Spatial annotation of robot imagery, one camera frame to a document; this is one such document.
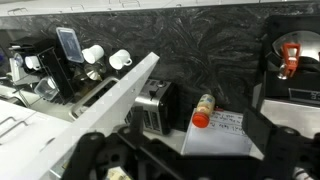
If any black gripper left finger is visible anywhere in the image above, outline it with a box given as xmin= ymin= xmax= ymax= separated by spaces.
xmin=61 ymin=106 xmax=157 ymax=180

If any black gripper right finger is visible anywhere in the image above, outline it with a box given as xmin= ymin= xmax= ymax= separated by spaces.
xmin=242 ymin=107 xmax=320 ymax=180

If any stainless steel coffee machine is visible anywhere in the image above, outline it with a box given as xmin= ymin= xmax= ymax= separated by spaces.
xmin=252 ymin=15 xmax=320 ymax=138

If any white paper notice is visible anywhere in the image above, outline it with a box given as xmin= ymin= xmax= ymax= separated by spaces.
xmin=181 ymin=111 xmax=252 ymax=155

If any silver toaster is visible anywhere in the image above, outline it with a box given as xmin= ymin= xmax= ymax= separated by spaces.
xmin=124 ymin=79 xmax=178 ymax=135

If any steel funnel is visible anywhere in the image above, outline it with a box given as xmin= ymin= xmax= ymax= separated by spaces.
xmin=84 ymin=62 xmax=106 ymax=81

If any red lid spice jar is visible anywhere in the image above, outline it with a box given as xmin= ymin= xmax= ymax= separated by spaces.
xmin=192 ymin=94 xmax=215 ymax=128

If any white mug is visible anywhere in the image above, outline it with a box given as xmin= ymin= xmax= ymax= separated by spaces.
xmin=25 ymin=56 xmax=41 ymax=70
xmin=82 ymin=45 xmax=104 ymax=64
xmin=109 ymin=49 xmax=132 ymax=70

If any clear plastic container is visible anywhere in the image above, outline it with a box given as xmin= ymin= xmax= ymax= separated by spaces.
xmin=34 ymin=76 xmax=59 ymax=100

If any clear plastic container lid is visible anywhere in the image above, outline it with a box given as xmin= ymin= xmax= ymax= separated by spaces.
xmin=56 ymin=27 xmax=84 ymax=63

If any black organizer tray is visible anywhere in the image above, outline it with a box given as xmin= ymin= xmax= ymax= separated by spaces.
xmin=9 ymin=37 xmax=77 ymax=104

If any red handled tap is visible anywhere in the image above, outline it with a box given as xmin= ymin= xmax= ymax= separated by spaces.
xmin=279 ymin=43 xmax=301 ymax=79

